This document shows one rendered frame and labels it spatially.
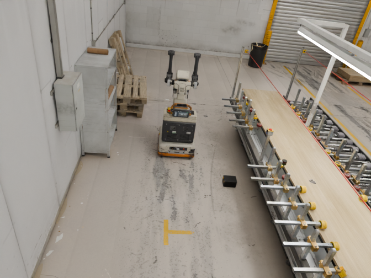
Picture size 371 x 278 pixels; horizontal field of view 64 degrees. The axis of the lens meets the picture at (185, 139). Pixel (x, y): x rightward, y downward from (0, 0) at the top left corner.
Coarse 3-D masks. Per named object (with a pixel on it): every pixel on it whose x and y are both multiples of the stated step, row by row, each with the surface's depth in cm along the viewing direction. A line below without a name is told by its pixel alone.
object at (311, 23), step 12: (312, 24) 355; (324, 24) 390; (336, 24) 390; (348, 24) 391; (324, 36) 324; (336, 36) 308; (348, 48) 281; (360, 48) 274; (324, 84) 437; (312, 108) 460
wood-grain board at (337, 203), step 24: (264, 96) 555; (264, 120) 471; (288, 120) 481; (288, 144) 418; (312, 144) 426; (288, 168) 368; (312, 168) 375; (336, 168) 381; (312, 192) 335; (336, 192) 340; (312, 216) 303; (336, 216) 307; (360, 216) 311; (336, 240) 279; (360, 240) 283; (336, 264) 258; (360, 264) 260
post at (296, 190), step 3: (297, 186) 299; (294, 189) 303; (297, 189) 299; (294, 192) 303; (297, 192) 301; (294, 195) 304; (297, 195) 304; (291, 198) 308; (294, 198) 306; (288, 207) 314; (285, 210) 320; (288, 210) 315; (285, 213) 319; (288, 213) 318; (285, 216) 320
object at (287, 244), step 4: (284, 244) 261; (288, 244) 261; (292, 244) 262; (296, 244) 262; (300, 244) 263; (304, 244) 263; (308, 244) 264; (320, 244) 265; (324, 244) 266; (328, 244) 266
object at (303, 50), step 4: (304, 48) 533; (300, 52) 537; (304, 52) 535; (300, 56) 541; (296, 64) 549; (296, 68) 553; (292, 76) 564; (292, 80) 565; (288, 88) 577; (288, 92) 579
